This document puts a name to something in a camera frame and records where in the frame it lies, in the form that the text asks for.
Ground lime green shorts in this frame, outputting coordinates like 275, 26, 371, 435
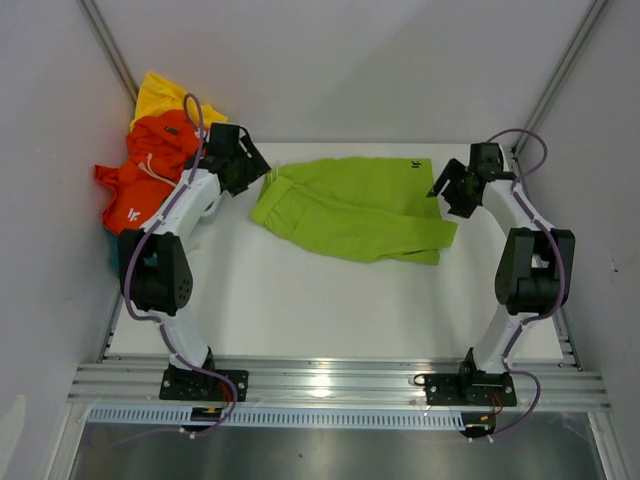
250, 156, 457, 265

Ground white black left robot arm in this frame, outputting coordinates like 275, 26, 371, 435
118, 123, 270, 400

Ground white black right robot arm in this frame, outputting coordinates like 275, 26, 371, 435
428, 142, 575, 404

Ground orange shorts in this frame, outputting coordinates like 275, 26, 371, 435
93, 110, 199, 236

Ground yellow shorts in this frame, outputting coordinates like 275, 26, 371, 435
129, 71, 229, 131

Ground teal shorts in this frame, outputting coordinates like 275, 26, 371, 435
105, 230, 120, 274

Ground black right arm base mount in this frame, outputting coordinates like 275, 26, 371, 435
412, 348, 517, 407

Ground aluminium corner post right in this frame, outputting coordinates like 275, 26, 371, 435
524, 0, 613, 132

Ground aluminium corner post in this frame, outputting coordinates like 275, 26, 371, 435
524, 0, 613, 132
76, 0, 139, 105

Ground aluminium corner post left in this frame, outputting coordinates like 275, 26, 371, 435
76, 0, 139, 105

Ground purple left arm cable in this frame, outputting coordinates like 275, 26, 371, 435
107, 92, 239, 447

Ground aluminium frame rail front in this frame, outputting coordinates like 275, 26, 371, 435
67, 356, 612, 412

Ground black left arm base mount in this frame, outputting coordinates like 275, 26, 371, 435
159, 350, 249, 402

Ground white slotted cable duct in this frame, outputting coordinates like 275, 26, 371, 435
87, 404, 465, 431

